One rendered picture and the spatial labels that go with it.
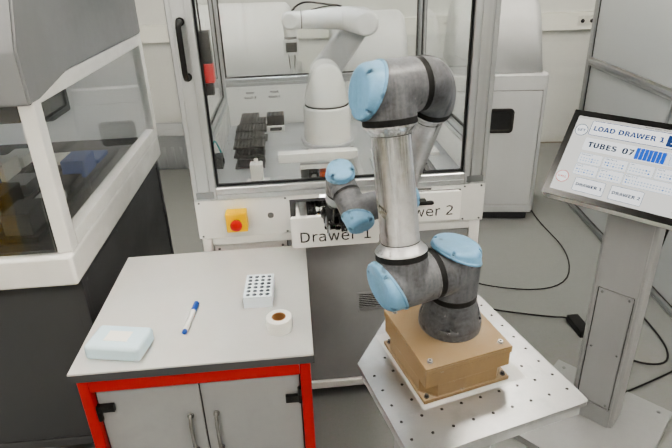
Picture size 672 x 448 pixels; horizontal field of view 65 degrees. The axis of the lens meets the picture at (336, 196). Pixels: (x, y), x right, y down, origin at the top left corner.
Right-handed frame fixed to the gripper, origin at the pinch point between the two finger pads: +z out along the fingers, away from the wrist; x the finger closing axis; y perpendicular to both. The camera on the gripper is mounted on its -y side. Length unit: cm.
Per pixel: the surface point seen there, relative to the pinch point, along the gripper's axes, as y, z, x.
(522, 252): -49, 146, 124
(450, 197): -13.2, 10.6, 42.0
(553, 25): -269, 167, 220
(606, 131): -19, -16, 89
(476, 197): -14, 13, 52
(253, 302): 23.6, 0.1, -26.4
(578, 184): -5, -7, 78
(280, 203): -15.4, 10.6, -17.8
